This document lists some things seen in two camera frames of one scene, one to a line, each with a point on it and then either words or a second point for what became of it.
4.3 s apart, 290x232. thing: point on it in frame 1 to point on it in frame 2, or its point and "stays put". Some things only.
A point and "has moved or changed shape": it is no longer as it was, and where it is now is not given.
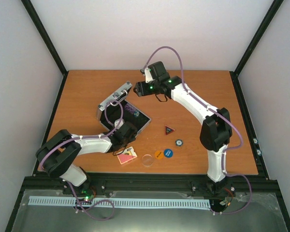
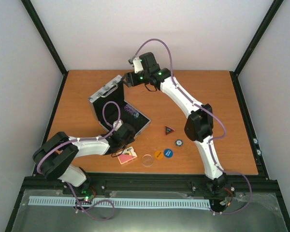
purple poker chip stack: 129,108 stays put
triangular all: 168,130 stays put
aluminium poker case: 115,107 has moved or changed shape
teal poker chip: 136,113 stays put
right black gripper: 141,90 to 130,79
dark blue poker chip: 179,142 stays put
